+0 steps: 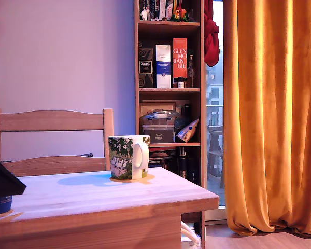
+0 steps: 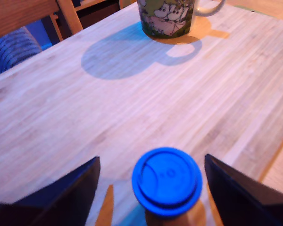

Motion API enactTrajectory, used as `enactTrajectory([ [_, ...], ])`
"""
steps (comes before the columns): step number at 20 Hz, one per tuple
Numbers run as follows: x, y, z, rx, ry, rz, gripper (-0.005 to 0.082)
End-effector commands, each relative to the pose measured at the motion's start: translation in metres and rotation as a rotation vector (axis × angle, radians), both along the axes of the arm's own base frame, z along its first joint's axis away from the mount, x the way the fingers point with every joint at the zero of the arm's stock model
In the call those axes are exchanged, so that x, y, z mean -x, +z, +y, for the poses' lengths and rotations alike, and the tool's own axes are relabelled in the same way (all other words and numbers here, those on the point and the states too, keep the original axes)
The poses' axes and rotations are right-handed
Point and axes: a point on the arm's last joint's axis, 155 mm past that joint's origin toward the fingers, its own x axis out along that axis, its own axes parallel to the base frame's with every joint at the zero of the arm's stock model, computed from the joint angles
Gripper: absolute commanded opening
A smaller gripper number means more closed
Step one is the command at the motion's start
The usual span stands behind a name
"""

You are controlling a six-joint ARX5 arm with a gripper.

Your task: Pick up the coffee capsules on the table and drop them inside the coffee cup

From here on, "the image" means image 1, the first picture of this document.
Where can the wooden chair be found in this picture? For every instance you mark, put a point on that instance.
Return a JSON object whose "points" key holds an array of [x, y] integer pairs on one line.
{"points": [[49, 120]]}

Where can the white mug green cartoon print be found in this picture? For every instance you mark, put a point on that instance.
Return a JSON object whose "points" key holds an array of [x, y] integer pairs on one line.
{"points": [[121, 155]]}

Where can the cork coaster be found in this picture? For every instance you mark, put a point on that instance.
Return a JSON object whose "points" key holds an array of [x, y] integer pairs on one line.
{"points": [[150, 178]]}

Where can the black pen gift box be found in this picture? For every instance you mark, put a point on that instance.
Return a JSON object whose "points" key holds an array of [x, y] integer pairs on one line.
{"points": [[158, 137]]}

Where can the clear plastic storage box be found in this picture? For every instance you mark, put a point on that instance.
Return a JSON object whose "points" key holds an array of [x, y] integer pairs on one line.
{"points": [[158, 116]]}

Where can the black box with swirls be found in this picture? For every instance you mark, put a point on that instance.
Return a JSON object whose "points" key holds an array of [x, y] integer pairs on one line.
{"points": [[146, 77]]}

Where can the black tube with gold band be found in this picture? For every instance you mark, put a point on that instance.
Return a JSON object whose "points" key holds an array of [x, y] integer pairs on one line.
{"points": [[182, 166]]}

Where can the snack bag with blue label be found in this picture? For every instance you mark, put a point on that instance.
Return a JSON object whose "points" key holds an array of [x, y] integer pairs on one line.
{"points": [[186, 132]]}

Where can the white and blue box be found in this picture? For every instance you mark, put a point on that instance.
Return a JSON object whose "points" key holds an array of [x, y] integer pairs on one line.
{"points": [[163, 67]]}

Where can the black bottle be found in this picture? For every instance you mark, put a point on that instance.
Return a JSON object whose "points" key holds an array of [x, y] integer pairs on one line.
{"points": [[187, 110]]}

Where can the small dark bottle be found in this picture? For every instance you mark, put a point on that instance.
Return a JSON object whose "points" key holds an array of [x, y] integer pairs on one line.
{"points": [[175, 83]]}

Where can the white power strip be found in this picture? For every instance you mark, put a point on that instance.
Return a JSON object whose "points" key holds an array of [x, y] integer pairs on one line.
{"points": [[191, 245]]}

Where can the small jar white label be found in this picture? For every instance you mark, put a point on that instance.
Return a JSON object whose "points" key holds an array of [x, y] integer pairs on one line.
{"points": [[181, 83]]}

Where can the balcony chair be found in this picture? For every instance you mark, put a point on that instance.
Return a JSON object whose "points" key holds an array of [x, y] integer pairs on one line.
{"points": [[215, 155]]}

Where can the wooden bookshelf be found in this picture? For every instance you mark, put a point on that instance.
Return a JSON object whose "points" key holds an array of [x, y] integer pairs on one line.
{"points": [[203, 103]]}

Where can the clear glass bottle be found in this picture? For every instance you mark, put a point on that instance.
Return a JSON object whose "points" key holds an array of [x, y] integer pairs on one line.
{"points": [[190, 75]]}

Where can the red whisky box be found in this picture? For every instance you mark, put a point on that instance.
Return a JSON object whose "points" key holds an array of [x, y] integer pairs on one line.
{"points": [[179, 52]]}

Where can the white figurine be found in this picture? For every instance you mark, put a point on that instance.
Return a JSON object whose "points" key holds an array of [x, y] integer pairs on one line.
{"points": [[145, 14]]}

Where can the dark book white lettering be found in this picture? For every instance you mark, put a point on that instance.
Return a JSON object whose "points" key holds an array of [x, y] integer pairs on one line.
{"points": [[153, 6]]}

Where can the white book red lettering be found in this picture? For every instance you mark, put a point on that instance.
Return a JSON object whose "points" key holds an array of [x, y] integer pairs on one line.
{"points": [[169, 6]]}

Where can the colourful parrot figurine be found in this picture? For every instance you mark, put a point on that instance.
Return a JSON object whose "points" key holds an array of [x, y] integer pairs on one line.
{"points": [[180, 14]]}

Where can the red knotted curtain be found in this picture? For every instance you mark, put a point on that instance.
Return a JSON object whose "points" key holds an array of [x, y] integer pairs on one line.
{"points": [[211, 44]]}

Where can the orange curtain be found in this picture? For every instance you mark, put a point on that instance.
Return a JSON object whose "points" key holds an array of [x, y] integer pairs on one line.
{"points": [[269, 116]]}

